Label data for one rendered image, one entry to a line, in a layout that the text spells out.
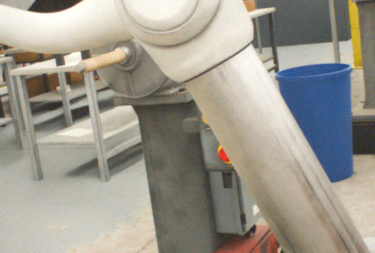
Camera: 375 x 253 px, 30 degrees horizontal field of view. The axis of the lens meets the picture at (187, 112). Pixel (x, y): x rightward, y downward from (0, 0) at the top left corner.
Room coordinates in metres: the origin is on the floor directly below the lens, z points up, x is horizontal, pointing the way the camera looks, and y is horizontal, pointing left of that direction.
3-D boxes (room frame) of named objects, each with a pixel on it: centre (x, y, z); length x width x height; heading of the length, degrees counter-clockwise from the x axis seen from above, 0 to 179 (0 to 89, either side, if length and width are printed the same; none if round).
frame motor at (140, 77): (2.06, 0.04, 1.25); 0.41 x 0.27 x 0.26; 152
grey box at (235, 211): (2.05, -0.11, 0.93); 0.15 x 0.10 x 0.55; 152
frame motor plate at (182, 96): (2.12, 0.02, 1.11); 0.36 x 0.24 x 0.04; 152
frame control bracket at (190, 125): (1.90, -0.07, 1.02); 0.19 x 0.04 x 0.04; 62
